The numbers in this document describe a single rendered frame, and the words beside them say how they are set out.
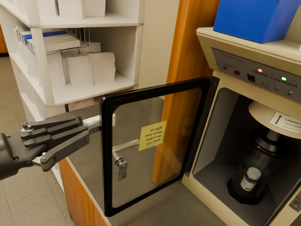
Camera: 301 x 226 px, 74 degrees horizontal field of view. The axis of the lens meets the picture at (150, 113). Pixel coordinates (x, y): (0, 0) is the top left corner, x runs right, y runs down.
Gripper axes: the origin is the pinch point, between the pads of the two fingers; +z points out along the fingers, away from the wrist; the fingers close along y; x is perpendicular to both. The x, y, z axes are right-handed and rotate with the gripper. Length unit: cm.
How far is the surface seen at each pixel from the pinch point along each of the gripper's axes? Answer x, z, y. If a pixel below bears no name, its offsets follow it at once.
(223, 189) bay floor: 29.3, 34.8, -19.8
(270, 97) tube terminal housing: -8.2, 30.5, -21.3
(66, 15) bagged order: -7, 29, 94
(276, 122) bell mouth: -2.6, 32.4, -24.4
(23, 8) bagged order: -8, 11, 107
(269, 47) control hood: -20.0, 19.3, -20.7
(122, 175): 13.6, 2.7, -5.5
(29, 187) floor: 131, -13, 108
